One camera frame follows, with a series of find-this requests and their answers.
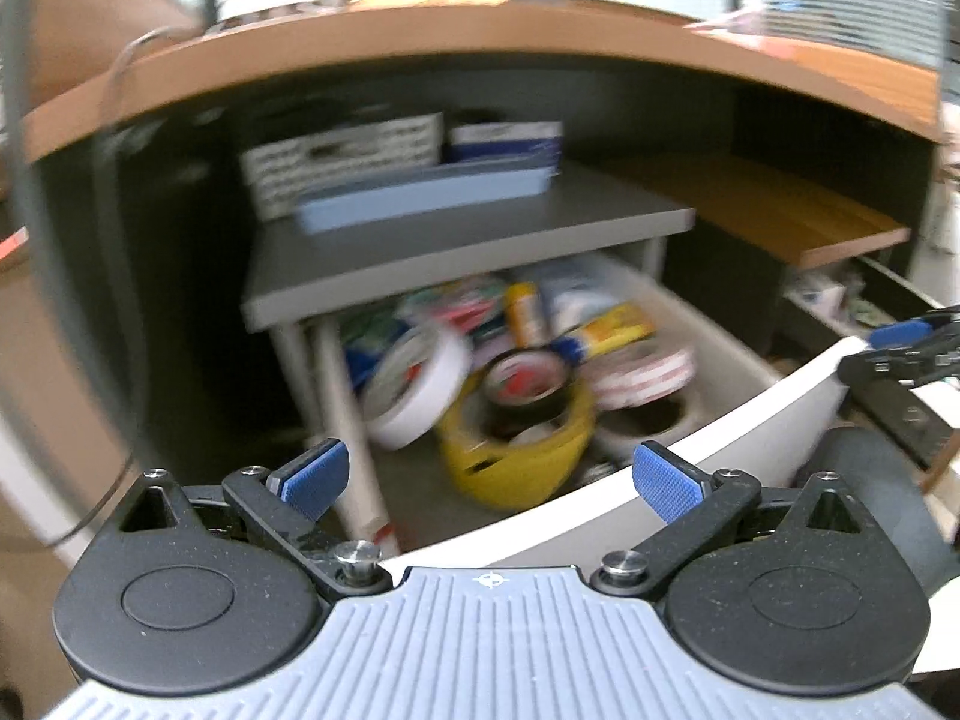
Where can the white perforated plastic basket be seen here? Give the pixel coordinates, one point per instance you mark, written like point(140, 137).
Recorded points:
point(278, 172)

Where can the wooden desk top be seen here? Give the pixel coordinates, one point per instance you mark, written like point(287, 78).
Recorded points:
point(303, 43)

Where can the yellow glue tube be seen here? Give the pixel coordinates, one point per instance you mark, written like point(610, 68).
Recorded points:
point(620, 326)

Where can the white tape roll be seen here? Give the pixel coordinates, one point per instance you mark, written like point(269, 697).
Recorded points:
point(414, 384)

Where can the wooden shelf board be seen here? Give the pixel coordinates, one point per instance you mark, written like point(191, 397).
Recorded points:
point(796, 221)

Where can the light blue plastic tray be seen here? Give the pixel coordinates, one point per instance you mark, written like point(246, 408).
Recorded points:
point(419, 190)

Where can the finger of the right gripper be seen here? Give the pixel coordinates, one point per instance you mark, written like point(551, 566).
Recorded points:
point(917, 352)

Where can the grey drawer cabinet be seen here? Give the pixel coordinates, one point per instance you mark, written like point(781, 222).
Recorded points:
point(294, 277)

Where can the black tape roll red label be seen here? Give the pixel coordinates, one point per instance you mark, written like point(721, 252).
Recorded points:
point(531, 383)

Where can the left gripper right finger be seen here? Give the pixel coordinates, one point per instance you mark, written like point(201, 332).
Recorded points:
point(701, 512)

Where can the blue glove box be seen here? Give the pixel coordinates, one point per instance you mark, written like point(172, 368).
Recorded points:
point(506, 141)

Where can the white drawer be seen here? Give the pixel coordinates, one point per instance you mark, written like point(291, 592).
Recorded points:
point(736, 411)

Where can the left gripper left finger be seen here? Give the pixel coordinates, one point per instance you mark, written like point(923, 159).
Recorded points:
point(282, 509)

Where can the white foam tape red text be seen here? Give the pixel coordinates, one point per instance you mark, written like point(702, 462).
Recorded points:
point(639, 373)

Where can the yellow tape roll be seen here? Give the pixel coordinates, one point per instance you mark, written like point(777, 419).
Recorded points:
point(520, 474)

